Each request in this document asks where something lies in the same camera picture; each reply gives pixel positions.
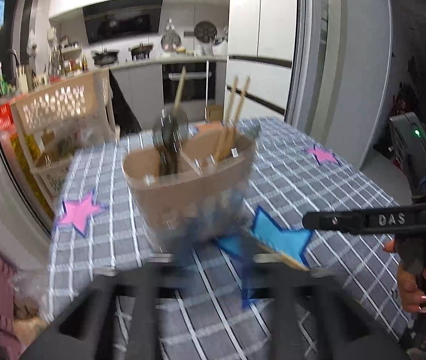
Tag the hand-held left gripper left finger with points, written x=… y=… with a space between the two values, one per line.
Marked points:
x=141 y=307

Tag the beige plastic utensil holder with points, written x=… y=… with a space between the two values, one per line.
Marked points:
x=183 y=195

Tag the black wok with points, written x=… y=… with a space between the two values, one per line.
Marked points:
x=106 y=58

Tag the small cardboard box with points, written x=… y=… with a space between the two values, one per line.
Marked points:
x=214 y=113

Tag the white refrigerator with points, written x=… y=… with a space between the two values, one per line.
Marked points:
x=261 y=26

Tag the grey sliding door frame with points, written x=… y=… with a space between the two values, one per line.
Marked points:
x=348 y=82

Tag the dark round baking pan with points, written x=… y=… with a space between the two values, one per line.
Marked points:
x=205 y=32

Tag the pink star sticker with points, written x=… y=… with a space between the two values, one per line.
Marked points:
x=323 y=154
x=79 y=212

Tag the black built-in oven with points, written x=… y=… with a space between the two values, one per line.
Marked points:
x=194 y=86

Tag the person's right hand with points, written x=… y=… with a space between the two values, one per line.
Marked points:
x=411 y=292

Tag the white spice rack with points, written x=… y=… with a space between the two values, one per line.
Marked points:
x=68 y=59

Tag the white rice cooker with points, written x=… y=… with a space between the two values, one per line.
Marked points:
x=220 y=47

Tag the blue star sticker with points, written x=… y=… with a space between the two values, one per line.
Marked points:
x=273 y=236

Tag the black range hood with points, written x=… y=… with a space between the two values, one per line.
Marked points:
x=122 y=20

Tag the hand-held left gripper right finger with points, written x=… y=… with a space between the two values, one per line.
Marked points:
x=284 y=307

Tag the round patterned pot lid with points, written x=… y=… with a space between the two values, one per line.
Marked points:
x=169 y=40

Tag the beige flower-cutout storage trolley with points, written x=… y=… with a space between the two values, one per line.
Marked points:
x=55 y=101

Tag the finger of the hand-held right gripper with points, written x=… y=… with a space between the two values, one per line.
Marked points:
x=355 y=219

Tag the black cooking pot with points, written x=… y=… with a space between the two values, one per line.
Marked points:
x=141 y=51

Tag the black kitchen faucet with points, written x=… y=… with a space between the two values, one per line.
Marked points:
x=14 y=60

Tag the grey checkered tablecloth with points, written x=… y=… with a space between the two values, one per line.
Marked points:
x=329 y=195

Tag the yellow cooking oil bottle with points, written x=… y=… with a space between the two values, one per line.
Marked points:
x=23 y=152

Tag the clear plastic bag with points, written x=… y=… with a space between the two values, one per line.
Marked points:
x=29 y=307

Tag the red plastic basket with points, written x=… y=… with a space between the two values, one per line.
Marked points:
x=2 y=117

